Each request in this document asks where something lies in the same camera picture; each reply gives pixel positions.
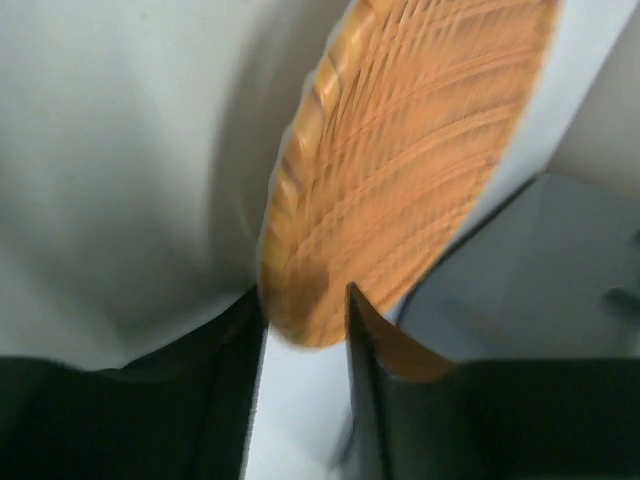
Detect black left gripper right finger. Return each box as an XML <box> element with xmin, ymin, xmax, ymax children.
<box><xmin>345</xmin><ymin>284</ymin><xmax>639</xmax><ymax>479</ymax></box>

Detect round orange woven plate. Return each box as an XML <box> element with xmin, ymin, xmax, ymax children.
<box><xmin>257</xmin><ymin>1</ymin><xmax>562</xmax><ymax>349</ymax></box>

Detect grey plastic bin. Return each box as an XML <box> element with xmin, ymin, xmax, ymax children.
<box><xmin>399</xmin><ymin>175</ymin><xmax>639</xmax><ymax>361</ymax></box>

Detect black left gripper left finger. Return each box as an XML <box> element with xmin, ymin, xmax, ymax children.
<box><xmin>1</xmin><ymin>290</ymin><xmax>264</xmax><ymax>479</ymax></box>

